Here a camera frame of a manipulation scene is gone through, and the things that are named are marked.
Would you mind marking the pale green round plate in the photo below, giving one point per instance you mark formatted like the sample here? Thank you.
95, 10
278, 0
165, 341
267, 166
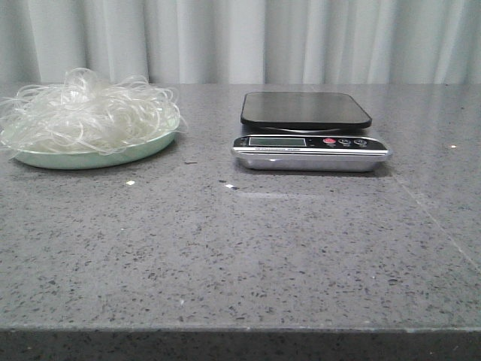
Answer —
94, 158

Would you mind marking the translucent white vermicelli bundle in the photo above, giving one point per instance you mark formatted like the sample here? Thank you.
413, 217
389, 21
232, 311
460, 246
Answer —
84, 89

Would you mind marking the white pleated curtain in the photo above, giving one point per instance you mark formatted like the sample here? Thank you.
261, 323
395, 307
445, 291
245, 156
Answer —
293, 42

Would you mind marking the black silver kitchen scale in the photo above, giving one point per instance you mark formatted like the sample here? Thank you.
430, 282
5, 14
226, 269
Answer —
302, 131

